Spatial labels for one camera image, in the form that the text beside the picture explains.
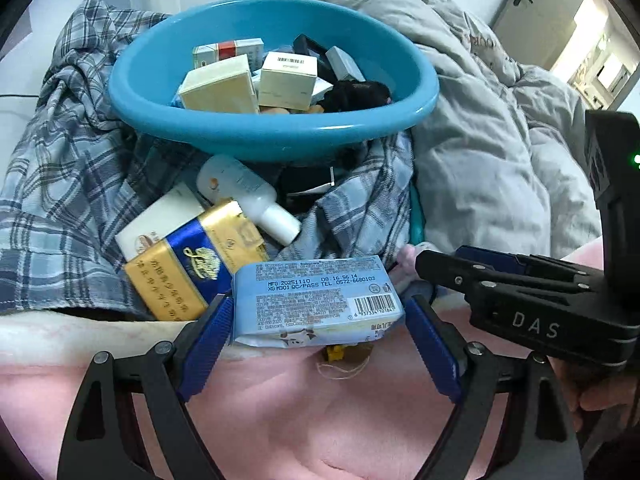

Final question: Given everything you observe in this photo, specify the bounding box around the blue plastic basin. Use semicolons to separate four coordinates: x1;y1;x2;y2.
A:
107;0;441;163

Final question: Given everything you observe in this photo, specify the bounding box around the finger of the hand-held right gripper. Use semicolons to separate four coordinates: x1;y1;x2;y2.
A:
416;250;596;303
457;246;601;283

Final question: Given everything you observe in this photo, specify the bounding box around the light blue wet wipes pack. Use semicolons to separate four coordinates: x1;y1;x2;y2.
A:
232;255;406;348

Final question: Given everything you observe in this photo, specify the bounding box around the gold and blue box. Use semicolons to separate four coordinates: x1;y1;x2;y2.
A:
124;199;271;322

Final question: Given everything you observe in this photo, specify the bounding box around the flat white box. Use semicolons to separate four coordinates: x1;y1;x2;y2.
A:
115;182;206;261

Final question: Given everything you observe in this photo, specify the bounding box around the grey duvet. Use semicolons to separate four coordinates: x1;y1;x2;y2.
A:
307;0;603;261

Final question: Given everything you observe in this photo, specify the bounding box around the white plastic bottle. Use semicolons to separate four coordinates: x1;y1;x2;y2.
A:
196;155;302;246

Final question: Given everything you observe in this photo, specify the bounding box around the cream box with barcode label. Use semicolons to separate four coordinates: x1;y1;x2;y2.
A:
258;51;318;112

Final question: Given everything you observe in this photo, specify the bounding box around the plain cream cardboard box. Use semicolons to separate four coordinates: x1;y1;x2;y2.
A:
178;54;260;115

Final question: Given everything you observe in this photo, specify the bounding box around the red and white box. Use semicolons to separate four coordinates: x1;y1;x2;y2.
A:
192;38;265;68

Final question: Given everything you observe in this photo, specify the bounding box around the person's right hand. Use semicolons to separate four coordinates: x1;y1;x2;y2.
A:
552;357;640;433

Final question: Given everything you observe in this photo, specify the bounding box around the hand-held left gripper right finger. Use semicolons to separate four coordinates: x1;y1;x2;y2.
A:
404;295;583;480

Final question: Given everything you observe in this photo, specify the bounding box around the grey door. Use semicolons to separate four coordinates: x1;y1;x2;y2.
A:
492;0;591;66

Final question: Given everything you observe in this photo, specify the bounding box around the black fuzzy item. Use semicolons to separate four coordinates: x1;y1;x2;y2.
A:
320;80;392;113

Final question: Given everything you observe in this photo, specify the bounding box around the black cloth with white tag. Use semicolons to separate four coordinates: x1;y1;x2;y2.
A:
277;165;346;201

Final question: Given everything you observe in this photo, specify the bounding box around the white pink plush toy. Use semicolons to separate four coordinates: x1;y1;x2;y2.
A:
397;242;433;301

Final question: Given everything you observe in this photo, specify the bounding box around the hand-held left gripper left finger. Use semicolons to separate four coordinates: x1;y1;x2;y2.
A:
57;296;236;480

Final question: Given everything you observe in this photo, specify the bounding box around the grey blue box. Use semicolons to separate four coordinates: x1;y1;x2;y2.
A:
325;46;366;83

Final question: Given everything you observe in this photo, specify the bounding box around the pink fleece cloth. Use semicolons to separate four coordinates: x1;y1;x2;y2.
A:
0;245;640;480

